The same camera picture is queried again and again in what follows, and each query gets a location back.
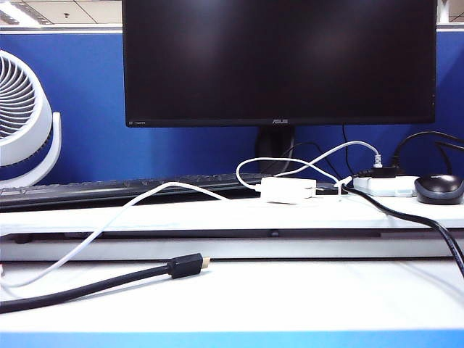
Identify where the white charging block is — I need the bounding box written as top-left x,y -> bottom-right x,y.
260,176 -> 317,204

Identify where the white Type-C charging cable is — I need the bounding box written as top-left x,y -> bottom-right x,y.
0,156 -> 344,290

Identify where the white desk riser board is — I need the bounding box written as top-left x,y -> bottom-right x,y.
0,194 -> 464,233

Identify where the black ASUS monitor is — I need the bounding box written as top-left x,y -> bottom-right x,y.
122,0 -> 439,195

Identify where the black keyboard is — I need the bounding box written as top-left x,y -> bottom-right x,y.
0,173 -> 265,213

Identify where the blue desk partition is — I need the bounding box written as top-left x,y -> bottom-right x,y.
0,30 -> 464,182

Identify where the white power strip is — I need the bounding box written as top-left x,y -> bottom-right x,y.
353,175 -> 420,197

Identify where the black Logitech computer mouse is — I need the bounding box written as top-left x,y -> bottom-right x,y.
414,173 -> 464,206

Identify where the white desk fan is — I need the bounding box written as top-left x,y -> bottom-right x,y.
0,49 -> 62,189

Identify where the black HDMI cable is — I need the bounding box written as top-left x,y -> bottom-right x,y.
0,252 -> 213,315

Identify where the white power plug with cord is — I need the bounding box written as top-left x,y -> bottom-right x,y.
278,140 -> 384,178

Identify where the black cable with white tape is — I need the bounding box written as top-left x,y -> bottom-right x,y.
335,175 -> 464,275

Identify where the thick black power cable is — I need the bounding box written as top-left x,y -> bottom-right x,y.
391,130 -> 464,167

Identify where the thin black mouse cable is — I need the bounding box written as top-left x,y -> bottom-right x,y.
436,141 -> 464,175

